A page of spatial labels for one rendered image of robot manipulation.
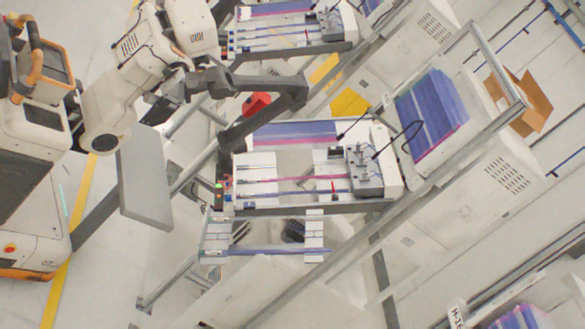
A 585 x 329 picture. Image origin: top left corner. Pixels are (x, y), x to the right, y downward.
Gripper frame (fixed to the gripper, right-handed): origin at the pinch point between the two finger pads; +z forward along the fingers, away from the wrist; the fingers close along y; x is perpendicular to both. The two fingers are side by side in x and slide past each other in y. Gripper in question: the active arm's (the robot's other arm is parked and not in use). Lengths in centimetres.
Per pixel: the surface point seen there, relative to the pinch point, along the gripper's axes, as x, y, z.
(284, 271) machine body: -24, -10, 47
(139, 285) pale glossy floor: 47, -2, 60
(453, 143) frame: -96, -11, -23
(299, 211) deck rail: -31.2, -9.9, 10.9
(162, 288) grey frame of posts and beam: 33, -14, 50
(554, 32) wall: -235, 220, 46
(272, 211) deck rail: -19.3, -10.0, 9.6
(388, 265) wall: -105, 128, 186
